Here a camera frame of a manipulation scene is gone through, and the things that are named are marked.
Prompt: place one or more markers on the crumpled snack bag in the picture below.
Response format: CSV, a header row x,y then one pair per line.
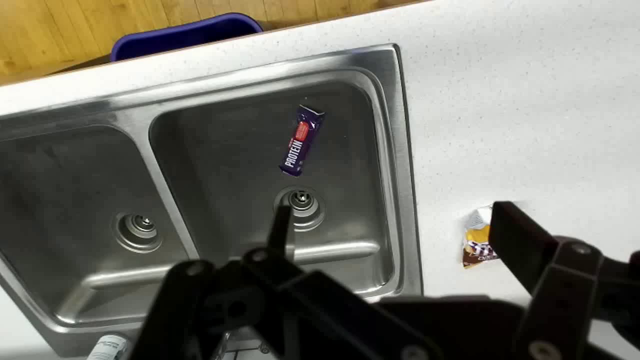
x,y
476,242

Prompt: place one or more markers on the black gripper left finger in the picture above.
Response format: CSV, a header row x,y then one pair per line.
x,y
286,301

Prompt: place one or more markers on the stainless steel double sink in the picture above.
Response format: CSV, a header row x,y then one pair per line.
x,y
220,166

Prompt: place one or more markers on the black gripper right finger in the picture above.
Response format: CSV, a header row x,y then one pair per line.
x,y
526,246

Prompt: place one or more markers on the purple protein candy bar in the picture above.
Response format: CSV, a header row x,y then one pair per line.
x,y
300,140

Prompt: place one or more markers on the round metal sink drain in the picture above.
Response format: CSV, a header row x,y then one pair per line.
x,y
138,230
300,205

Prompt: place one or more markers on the small white bottle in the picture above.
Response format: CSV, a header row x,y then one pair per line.
x,y
108,346

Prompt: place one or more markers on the blue bin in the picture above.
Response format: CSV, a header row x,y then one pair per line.
x,y
186,32

